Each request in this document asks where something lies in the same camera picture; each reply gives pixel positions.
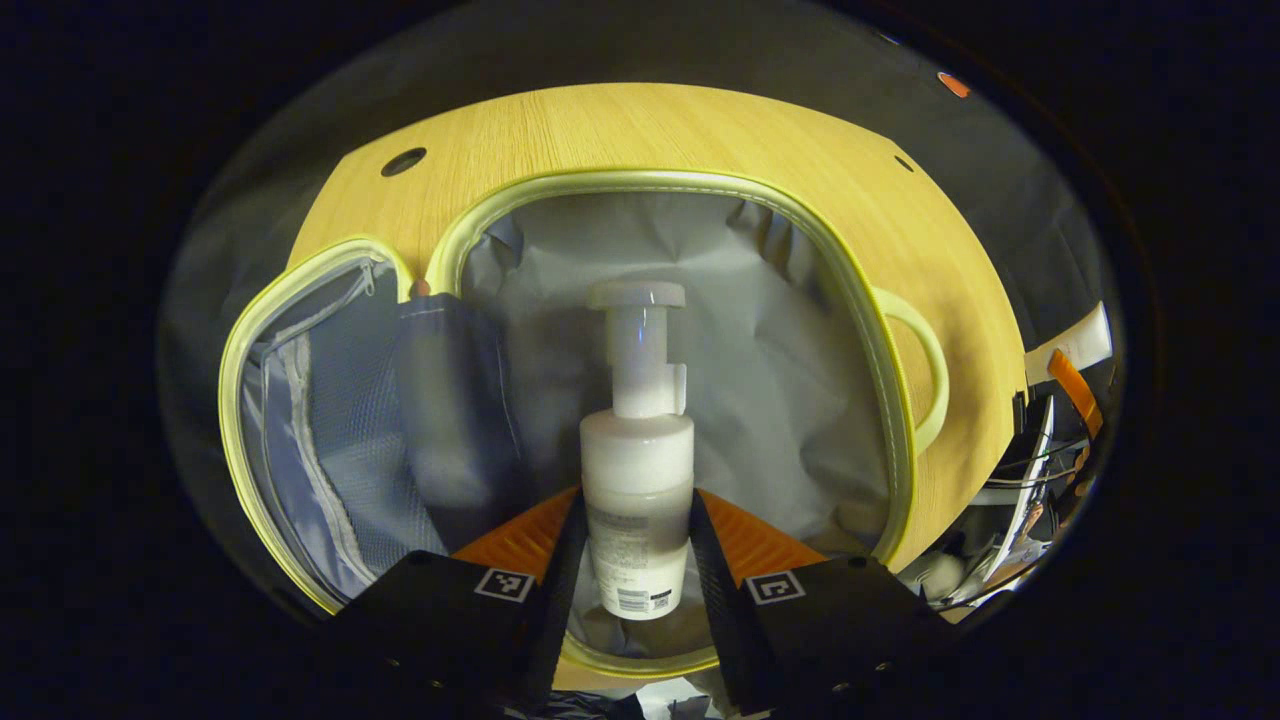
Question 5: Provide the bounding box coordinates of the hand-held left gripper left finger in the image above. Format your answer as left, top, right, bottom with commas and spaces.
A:
335, 486, 591, 720

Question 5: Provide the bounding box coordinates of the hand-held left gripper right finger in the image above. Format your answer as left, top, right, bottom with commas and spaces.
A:
688, 488, 956, 720

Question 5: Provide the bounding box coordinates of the white squeeze tube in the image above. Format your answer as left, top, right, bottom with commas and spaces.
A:
1024, 302, 1114, 387

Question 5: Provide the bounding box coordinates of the white pump bottle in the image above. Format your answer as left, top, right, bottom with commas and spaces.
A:
578, 280, 697, 623

